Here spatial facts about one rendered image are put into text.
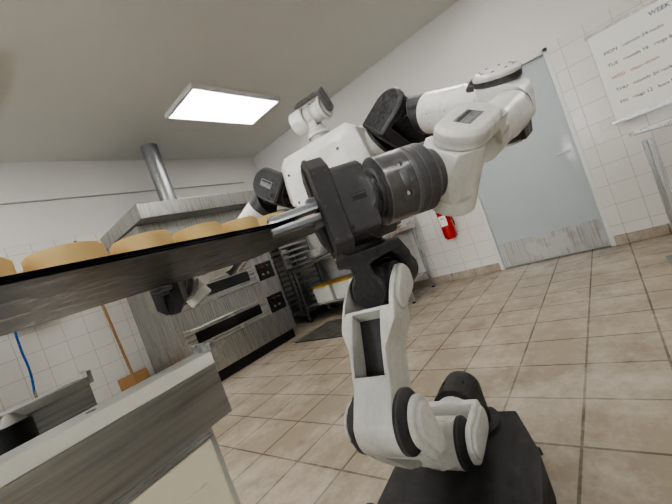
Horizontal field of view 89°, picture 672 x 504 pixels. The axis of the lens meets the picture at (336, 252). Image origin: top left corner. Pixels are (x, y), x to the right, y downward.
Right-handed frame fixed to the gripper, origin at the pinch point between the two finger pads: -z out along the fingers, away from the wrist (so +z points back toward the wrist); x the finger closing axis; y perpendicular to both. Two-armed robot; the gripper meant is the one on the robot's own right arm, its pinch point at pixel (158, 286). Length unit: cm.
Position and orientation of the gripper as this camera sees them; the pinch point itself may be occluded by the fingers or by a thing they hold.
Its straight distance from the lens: 76.1
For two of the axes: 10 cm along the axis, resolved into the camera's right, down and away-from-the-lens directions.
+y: 9.2, -3.4, 2.2
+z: -2.1, 0.6, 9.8
